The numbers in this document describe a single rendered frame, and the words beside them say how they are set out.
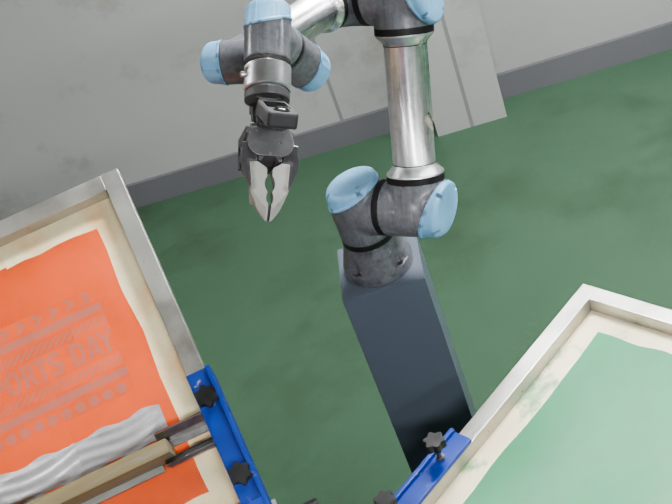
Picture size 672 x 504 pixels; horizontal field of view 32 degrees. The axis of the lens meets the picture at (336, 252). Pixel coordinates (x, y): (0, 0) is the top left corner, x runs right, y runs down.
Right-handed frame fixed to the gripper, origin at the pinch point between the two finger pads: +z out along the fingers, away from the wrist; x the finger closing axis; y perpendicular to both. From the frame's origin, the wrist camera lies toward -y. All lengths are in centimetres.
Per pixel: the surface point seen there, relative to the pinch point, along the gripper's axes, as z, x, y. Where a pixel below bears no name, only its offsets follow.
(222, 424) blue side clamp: 25, -4, 56
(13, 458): 30, 34, 74
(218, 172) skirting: -122, -47, 322
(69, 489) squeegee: 37, 24, 59
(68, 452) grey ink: 29, 24, 70
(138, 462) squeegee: 32, 12, 55
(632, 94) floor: -138, -202, 232
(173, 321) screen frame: 4, 5, 63
